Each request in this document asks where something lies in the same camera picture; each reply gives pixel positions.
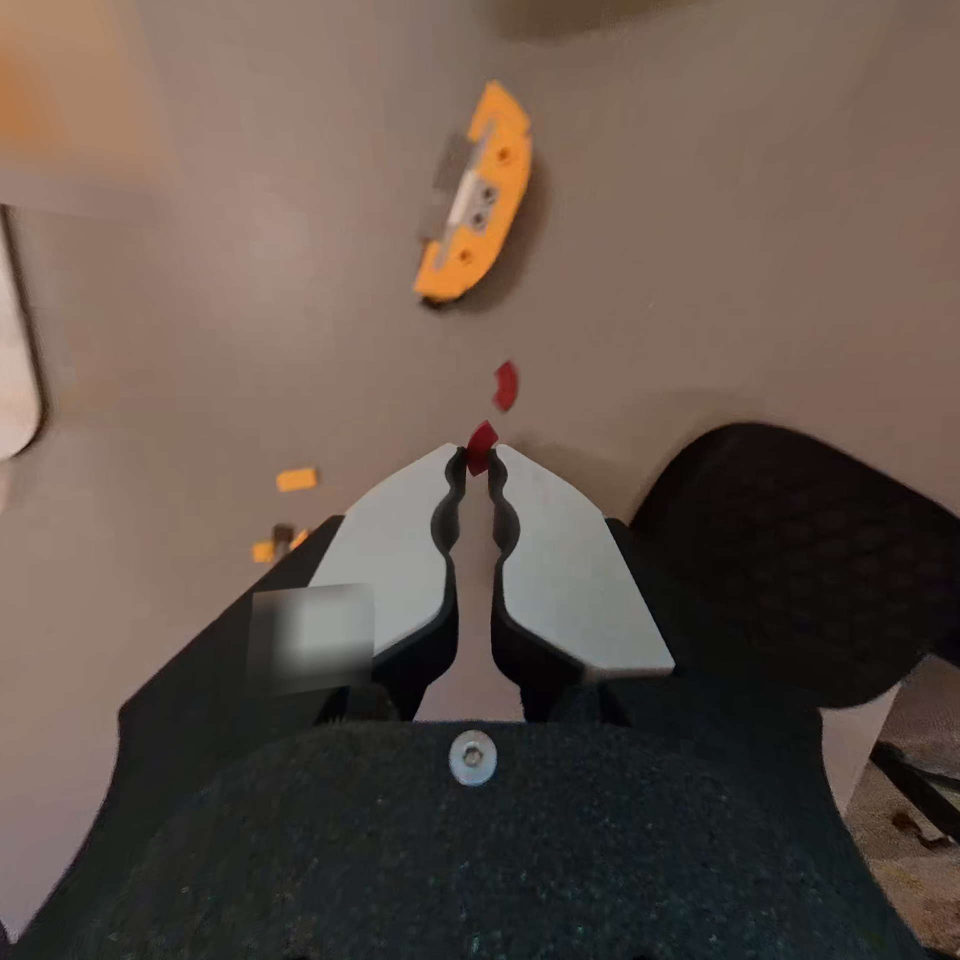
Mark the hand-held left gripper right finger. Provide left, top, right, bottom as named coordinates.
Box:
left=489, top=442, right=678, bottom=723

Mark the black chair base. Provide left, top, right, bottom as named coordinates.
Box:
left=868, top=741, right=960, bottom=845

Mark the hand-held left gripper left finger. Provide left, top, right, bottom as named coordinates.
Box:
left=307, top=442, right=466, bottom=720

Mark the orange lego bumper assembly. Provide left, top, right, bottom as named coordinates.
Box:
left=411, top=79, right=536, bottom=307

